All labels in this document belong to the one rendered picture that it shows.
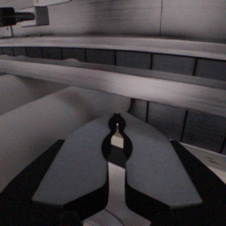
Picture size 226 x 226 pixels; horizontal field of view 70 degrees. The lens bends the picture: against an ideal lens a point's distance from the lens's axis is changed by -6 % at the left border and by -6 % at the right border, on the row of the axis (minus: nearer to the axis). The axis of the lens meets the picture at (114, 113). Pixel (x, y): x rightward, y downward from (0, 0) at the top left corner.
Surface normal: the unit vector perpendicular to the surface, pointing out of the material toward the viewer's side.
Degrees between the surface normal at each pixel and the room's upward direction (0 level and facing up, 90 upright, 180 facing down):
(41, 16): 90
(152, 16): 0
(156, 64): 0
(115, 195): 0
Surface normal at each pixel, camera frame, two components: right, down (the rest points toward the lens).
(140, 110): -0.52, 0.40
